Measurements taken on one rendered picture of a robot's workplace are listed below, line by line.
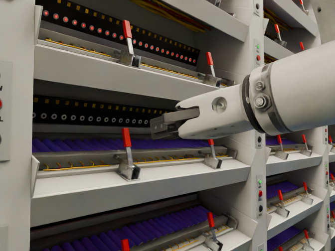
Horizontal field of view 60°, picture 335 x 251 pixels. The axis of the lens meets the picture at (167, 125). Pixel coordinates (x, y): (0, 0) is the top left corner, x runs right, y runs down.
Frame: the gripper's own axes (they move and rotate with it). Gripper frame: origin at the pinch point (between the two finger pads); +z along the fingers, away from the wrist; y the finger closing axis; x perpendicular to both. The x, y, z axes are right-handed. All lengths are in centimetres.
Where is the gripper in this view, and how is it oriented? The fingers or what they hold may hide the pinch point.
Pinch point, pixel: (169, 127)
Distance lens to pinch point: 45.6
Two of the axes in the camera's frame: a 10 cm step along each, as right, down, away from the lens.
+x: -1.2, -9.8, 1.6
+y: 6.8, 0.4, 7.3
